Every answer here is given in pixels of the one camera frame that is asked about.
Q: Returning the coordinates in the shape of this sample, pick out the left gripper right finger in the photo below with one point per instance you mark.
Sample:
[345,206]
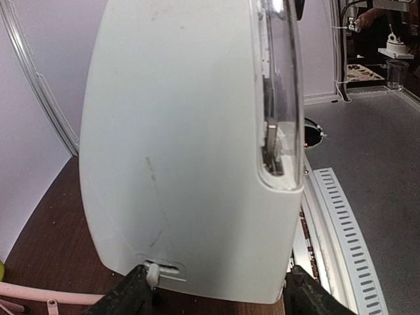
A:
[304,295]

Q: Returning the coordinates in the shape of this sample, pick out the pink music stand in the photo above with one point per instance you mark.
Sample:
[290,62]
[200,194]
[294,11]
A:
[51,298]

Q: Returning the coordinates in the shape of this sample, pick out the clear plastic cup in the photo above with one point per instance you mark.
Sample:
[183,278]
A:
[396,73]

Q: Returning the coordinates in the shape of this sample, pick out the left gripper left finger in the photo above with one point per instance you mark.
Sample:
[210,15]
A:
[132,295]

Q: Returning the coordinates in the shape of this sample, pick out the white metronome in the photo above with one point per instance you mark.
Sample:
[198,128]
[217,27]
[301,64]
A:
[191,149]

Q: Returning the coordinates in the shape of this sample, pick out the aluminium front rail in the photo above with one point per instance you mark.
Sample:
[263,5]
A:
[330,246]

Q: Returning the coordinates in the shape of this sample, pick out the yellow-green plastic bowl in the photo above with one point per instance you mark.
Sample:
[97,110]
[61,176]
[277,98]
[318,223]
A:
[2,271]

